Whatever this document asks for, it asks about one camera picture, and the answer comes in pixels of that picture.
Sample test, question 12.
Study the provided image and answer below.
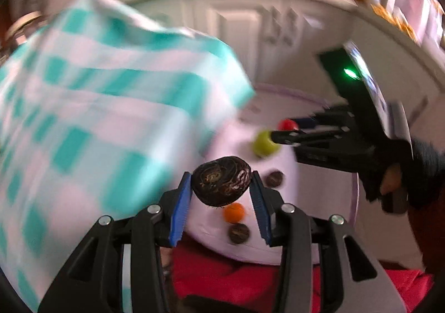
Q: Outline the small dark fruit on tray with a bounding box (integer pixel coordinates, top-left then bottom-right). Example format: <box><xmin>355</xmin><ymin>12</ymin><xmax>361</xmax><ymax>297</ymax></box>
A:
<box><xmin>266</xmin><ymin>170</ymin><xmax>284</xmax><ymax>189</ymax></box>

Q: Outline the white cabinet door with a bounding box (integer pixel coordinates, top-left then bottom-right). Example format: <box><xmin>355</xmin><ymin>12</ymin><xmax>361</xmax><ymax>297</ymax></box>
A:
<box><xmin>193</xmin><ymin>0</ymin><xmax>302</xmax><ymax>83</ymax></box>

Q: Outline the steel pot with white lid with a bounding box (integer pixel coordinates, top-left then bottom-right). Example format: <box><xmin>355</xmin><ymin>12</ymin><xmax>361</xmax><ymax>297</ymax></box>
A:
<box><xmin>1</xmin><ymin>11</ymin><xmax>45</xmax><ymax>55</ymax></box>

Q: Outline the teal white checkered tablecloth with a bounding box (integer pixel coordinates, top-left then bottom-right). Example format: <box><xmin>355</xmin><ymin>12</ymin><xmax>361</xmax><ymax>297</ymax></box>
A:
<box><xmin>1</xmin><ymin>0</ymin><xmax>254</xmax><ymax>312</ymax></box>

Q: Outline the right gloved hand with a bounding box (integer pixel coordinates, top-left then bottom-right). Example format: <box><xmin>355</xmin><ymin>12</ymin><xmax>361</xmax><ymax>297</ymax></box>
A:
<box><xmin>359</xmin><ymin>138</ymin><xmax>444</xmax><ymax>215</ymax></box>

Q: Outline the dark brown wrinkled fruit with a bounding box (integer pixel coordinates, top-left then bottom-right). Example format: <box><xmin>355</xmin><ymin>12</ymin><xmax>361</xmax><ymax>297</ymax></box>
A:
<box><xmin>191</xmin><ymin>156</ymin><xmax>252</xmax><ymax>208</ymax></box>

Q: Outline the orange mandarin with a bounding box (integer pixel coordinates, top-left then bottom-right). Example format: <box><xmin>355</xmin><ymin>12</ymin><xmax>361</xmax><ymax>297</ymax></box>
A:
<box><xmin>222</xmin><ymin>202</ymin><xmax>246</xmax><ymax>224</ymax></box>

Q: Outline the large green apple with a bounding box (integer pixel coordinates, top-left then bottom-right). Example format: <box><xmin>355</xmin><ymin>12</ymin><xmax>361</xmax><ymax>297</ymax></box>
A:
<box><xmin>252</xmin><ymin>130</ymin><xmax>281</xmax><ymax>159</ymax></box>

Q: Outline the small red tomato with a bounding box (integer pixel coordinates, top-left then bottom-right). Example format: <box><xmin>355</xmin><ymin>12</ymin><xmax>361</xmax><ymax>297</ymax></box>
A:
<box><xmin>278</xmin><ymin>119</ymin><xmax>300</xmax><ymax>131</ymax></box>

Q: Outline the round white tray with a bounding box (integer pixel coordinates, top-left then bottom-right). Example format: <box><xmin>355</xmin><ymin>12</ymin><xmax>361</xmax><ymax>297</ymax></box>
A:
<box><xmin>186</xmin><ymin>84</ymin><xmax>359</xmax><ymax>265</ymax></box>

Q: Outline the dark wrinkled fruit on tray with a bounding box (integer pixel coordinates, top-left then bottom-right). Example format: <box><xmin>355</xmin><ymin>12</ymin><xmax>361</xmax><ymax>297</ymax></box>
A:
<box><xmin>228</xmin><ymin>223</ymin><xmax>250</xmax><ymax>245</ymax></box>

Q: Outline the red cloth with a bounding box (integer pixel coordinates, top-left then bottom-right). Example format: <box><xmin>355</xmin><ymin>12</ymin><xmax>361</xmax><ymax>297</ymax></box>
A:
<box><xmin>171</xmin><ymin>236</ymin><xmax>433</xmax><ymax>312</ymax></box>

